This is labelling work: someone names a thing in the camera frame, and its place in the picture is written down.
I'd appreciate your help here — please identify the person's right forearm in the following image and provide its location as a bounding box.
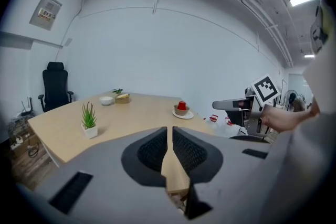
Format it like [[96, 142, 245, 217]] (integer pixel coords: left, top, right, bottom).
[[280, 102, 320, 133]]

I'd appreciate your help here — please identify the standing fan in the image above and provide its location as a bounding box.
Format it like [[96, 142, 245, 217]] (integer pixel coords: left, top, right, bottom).
[[284, 89, 299, 111]]

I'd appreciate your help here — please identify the person's right hand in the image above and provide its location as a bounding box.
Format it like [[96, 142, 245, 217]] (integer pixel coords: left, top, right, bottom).
[[260, 104, 283, 132]]

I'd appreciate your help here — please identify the white plate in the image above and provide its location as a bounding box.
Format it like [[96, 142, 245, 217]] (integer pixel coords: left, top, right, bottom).
[[172, 110, 195, 120]]

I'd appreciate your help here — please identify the black office chair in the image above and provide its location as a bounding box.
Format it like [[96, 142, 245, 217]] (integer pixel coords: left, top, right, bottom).
[[37, 61, 75, 113]]

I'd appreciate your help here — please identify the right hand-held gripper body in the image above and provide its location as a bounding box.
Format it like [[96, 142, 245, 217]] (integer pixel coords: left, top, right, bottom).
[[244, 74, 279, 137]]

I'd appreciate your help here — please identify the brown bowl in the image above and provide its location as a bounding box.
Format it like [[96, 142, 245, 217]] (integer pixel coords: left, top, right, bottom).
[[173, 104, 191, 116]]

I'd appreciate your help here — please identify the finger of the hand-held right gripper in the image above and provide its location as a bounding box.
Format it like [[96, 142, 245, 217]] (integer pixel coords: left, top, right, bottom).
[[212, 98, 249, 111]]

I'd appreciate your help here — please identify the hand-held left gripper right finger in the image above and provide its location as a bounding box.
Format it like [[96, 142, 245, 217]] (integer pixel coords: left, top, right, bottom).
[[172, 126, 271, 224]]

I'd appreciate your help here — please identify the sandwich in wooden tray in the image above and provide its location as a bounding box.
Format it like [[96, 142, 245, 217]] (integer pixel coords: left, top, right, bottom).
[[114, 94, 131, 105]]

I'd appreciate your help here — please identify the grey electrical panel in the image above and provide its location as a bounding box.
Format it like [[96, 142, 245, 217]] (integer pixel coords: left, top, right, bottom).
[[29, 0, 63, 31]]

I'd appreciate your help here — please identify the clear water jug red cap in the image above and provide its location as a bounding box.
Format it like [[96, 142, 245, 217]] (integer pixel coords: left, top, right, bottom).
[[220, 117, 244, 137], [205, 114, 220, 137]]

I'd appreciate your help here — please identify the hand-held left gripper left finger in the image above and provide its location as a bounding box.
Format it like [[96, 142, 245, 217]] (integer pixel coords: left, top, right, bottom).
[[34, 126, 185, 224]]

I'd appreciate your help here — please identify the spiky potted plant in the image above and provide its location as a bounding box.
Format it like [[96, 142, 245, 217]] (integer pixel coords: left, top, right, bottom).
[[80, 101, 99, 140]]

